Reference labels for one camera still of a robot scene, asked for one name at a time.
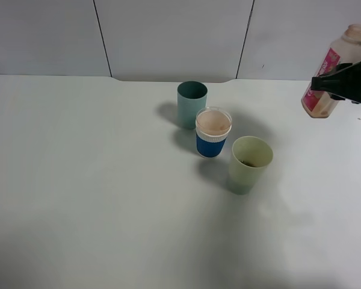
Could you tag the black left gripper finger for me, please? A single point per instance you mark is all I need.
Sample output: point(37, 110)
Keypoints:
point(341, 83)

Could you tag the clear plastic drink bottle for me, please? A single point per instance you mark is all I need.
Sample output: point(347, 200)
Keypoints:
point(346, 49)

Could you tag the pale green plastic cup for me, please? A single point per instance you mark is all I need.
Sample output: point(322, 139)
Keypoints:
point(250, 156)

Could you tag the blue sleeved glass cup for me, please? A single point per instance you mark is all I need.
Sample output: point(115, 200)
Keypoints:
point(213, 124)

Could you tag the teal plastic cup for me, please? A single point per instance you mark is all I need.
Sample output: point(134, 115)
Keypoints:
point(191, 98)

